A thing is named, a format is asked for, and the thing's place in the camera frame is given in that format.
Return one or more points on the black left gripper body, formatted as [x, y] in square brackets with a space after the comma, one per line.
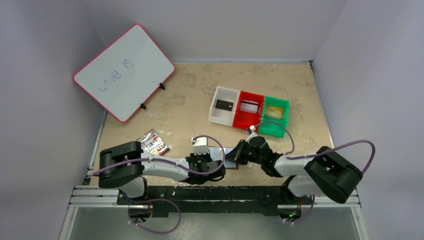
[210, 167]

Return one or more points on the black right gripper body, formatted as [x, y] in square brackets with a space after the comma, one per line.
[240, 152]

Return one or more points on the brown leather card holder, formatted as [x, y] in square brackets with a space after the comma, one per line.
[216, 155]

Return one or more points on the red plastic bin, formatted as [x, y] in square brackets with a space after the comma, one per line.
[244, 120]

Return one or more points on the green plastic bin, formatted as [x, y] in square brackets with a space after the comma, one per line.
[273, 129]

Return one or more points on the white plastic bin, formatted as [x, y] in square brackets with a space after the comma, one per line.
[221, 116]

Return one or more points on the pack of coloured markers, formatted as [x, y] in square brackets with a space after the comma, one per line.
[151, 142]

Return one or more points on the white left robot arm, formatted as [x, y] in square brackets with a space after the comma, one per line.
[125, 167]

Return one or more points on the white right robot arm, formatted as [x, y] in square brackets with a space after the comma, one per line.
[324, 173]

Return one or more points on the gold credit card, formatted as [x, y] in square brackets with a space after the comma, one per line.
[274, 112]

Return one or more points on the silver credit card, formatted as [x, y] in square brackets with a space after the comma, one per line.
[249, 106]

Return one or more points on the black credit card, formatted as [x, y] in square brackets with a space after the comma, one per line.
[224, 105]

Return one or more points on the pink framed whiteboard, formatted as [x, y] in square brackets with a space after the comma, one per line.
[126, 73]

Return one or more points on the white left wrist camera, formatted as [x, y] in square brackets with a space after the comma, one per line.
[200, 146]

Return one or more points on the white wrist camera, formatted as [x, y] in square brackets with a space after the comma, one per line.
[200, 146]
[251, 131]

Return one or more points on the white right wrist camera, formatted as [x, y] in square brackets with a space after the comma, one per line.
[251, 131]

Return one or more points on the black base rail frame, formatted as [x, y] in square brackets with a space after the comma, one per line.
[160, 201]

